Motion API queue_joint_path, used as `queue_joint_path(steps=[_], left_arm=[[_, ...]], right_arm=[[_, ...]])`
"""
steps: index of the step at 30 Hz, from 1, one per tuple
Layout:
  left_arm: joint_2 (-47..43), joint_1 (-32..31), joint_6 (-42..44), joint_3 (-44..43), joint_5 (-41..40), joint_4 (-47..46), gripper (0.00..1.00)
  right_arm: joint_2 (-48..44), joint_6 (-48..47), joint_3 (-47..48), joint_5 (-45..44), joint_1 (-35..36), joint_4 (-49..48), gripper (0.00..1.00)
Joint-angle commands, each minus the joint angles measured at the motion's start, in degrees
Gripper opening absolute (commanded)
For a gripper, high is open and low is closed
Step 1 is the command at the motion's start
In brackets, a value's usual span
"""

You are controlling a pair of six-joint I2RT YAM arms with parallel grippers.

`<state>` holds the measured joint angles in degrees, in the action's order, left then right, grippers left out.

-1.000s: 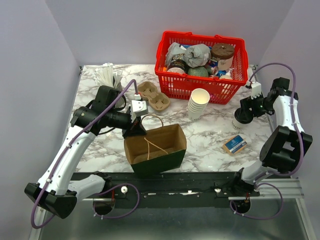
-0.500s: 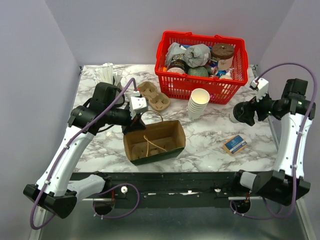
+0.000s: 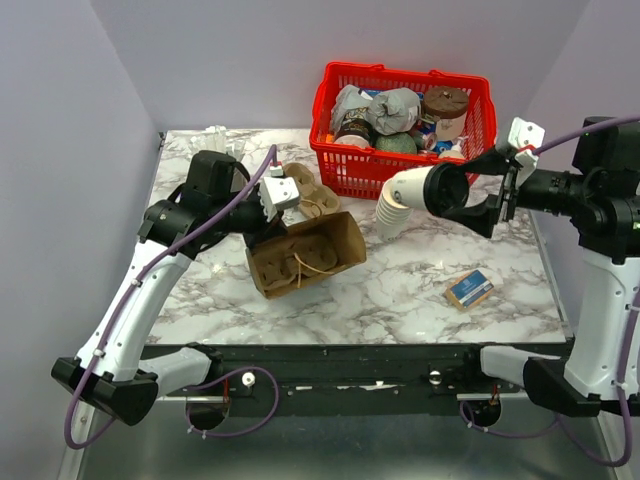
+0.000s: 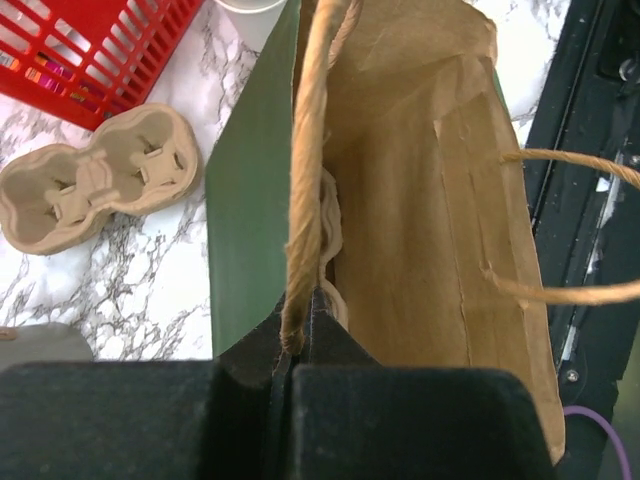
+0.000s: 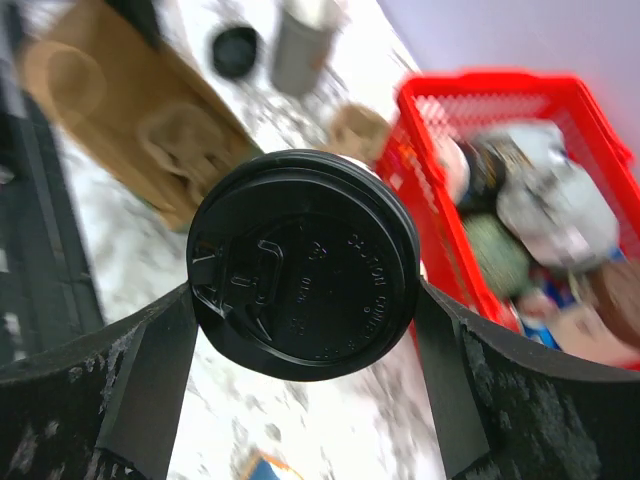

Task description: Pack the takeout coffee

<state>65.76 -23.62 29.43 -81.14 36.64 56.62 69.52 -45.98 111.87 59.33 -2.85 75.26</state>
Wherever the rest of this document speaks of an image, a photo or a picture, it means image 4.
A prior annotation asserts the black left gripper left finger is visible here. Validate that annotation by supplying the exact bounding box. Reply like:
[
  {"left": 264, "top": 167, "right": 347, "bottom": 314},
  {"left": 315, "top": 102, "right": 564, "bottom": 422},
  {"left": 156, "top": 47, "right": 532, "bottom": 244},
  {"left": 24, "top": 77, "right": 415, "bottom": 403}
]
[{"left": 1, "top": 312, "right": 289, "bottom": 479}]

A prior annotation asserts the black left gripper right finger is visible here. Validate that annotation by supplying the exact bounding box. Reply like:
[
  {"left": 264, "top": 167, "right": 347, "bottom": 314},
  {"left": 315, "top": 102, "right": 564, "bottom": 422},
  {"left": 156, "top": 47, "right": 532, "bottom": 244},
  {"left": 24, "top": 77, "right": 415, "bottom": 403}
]
[{"left": 289, "top": 289, "right": 556, "bottom": 479}]

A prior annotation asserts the single brown cup carrier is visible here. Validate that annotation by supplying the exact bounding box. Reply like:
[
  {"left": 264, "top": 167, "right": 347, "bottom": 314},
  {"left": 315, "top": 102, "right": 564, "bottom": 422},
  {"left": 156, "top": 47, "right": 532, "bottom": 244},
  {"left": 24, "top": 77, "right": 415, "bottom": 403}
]
[{"left": 319, "top": 169, "right": 348, "bottom": 330}]

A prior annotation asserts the brown green paper bag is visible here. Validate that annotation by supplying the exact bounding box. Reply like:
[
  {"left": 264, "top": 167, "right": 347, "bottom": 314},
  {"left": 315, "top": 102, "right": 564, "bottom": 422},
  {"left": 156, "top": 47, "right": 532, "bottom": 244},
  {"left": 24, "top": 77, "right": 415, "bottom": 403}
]
[{"left": 205, "top": 1, "right": 639, "bottom": 461}]

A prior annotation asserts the brown cardboard cup carrier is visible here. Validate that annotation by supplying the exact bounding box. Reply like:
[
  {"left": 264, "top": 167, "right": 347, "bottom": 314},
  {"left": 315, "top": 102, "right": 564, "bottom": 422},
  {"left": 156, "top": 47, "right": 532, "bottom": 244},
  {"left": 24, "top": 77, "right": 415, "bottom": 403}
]
[{"left": 1, "top": 103, "right": 203, "bottom": 255}]

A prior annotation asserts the red plastic shopping basket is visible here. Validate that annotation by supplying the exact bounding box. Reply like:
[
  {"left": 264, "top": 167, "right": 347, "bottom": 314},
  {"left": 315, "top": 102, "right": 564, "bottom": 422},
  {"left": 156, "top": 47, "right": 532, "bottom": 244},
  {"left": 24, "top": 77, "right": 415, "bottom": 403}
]
[{"left": 1, "top": 0, "right": 201, "bottom": 130}]

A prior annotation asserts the stack of paper cups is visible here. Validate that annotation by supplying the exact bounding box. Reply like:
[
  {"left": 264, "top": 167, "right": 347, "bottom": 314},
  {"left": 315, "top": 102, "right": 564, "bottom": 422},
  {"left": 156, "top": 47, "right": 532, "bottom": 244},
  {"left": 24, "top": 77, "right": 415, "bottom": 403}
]
[{"left": 216, "top": 0, "right": 286, "bottom": 52}]

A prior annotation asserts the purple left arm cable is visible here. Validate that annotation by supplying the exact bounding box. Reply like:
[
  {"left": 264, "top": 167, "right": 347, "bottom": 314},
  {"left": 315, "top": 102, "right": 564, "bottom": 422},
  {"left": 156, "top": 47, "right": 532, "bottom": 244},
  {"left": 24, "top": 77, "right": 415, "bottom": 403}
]
[{"left": 562, "top": 405, "right": 632, "bottom": 480}]

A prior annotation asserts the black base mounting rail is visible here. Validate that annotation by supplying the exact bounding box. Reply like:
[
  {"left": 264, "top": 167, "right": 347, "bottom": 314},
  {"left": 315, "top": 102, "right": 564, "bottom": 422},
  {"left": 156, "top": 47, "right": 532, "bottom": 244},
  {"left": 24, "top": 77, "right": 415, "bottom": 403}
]
[{"left": 525, "top": 1, "right": 639, "bottom": 479}]

